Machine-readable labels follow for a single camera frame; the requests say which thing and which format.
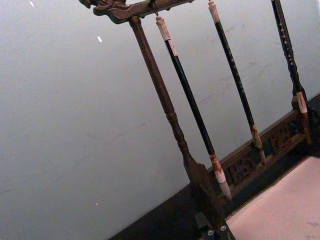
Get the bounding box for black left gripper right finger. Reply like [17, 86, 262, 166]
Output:
[216, 223, 236, 240]

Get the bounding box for carved dark wooden brush rack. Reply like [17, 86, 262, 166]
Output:
[78, 0, 320, 227]

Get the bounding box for black table cloth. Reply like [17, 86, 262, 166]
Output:
[107, 91, 320, 240]

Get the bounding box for black brush with white label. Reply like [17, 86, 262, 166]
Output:
[155, 14, 233, 201]

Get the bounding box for slim black calligraphy brush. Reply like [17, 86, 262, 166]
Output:
[208, 0, 267, 166]

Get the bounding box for pale felt writing mat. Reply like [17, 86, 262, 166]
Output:
[224, 156, 320, 240]

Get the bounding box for plain pale wall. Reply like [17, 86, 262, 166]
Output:
[0, 0, 320, 240]

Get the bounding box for thick black calligraphy brush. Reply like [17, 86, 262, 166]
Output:
[270, 0, 310, 135]

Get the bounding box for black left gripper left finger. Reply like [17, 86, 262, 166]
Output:
[194, 211, 217, 240]

